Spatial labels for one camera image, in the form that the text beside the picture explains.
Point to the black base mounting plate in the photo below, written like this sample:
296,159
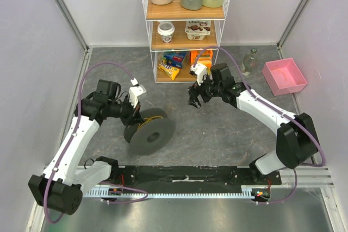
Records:
191,179

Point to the clear glass bottle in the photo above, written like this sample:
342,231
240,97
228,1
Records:
249,62

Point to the pink plastic bin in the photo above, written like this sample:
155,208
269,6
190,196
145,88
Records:
284,77

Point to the Chobani yogurt tub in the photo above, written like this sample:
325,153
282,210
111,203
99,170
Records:
197,30

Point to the orange snack box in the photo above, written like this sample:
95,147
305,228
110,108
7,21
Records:
194,55

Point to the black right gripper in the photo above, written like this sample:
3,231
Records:
201,89

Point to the yellow green sponge pack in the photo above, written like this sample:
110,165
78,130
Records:
207,61

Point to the slotted cable duct rail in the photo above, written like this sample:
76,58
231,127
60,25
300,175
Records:
110,192

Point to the white wire wooden shelf rack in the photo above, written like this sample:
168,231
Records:
175,13

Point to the white yogurt cup with lid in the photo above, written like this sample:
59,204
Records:
165,30

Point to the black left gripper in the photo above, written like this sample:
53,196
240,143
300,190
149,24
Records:
134,116

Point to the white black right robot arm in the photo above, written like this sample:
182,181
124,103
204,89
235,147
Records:
296,139

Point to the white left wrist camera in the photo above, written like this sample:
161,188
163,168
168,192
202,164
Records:
136,91

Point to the yellow M&M candy bag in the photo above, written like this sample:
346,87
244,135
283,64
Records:
170,71

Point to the blue snack box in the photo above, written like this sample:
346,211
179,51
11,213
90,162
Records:
175,59

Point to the black cable spool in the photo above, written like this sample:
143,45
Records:
153,135

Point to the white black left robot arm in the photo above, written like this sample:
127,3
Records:
60,187

